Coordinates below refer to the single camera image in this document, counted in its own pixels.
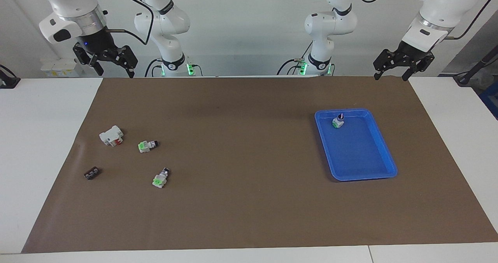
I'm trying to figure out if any white red circuit breaker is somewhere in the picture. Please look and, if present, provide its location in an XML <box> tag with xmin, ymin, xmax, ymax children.
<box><xmin>99</xmin><ymin>125</ymin><xmax>124</xmax><ymax>147</ymax></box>

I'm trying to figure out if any black stand pole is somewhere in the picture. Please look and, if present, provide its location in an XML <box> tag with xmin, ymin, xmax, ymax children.
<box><xmin>453</xmin><ymin>45</ymin><xmax>498</xmax><ymax>86</ymax></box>

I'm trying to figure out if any blue plastic tray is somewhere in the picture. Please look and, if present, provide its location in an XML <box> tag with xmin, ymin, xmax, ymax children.
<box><xmin>314</xmin><ymin>108</ymin><xmax>398</xmax><ymax>182</ymax></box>

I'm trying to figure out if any blue storage box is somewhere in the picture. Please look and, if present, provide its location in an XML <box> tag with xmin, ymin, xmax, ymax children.
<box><xmin>479</xmin><ymin>82</ymin><xmax>498</xmax><ymax>119</ymax></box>

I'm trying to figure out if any brown table mat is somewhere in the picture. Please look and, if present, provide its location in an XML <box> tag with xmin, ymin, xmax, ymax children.
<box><xmin>21</xmin><ymin>75</ymin><xmax>498</xmax><ymax>254</ymax></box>

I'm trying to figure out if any black right base cable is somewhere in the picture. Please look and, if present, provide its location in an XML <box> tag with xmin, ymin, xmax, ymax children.
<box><xmin>144</xmin><ymin>58</ymin><xmax>162</xmax><ymax>77</ymax></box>

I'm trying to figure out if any black base cable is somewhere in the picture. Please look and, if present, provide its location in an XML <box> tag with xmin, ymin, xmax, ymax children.
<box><xmin>277</xmin><ymin>41</ymin><xmax>314</xmax><ymax>76</ymax></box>
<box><xmin>144</xmin><ymin>58</ymin><xmax>162</xmax><ymax>77</ymax></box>

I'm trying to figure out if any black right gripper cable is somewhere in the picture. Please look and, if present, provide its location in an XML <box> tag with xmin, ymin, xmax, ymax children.
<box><xmin>89</xmin><ymin>0</ymin><xmax>155</xmax><ymax>46</ymax></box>

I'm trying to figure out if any black clamp mount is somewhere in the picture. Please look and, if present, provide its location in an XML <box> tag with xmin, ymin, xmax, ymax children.
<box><xmin>0</xmin><ymin>65</ymin><xmax>21</xmax><ymax>89</ymax></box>

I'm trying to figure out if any black left base cable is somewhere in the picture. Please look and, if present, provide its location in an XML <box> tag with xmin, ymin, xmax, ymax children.
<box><xmin>277</xmin><ymin>41</ymin><xmax>314</xmax><ymax>76</ymax></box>

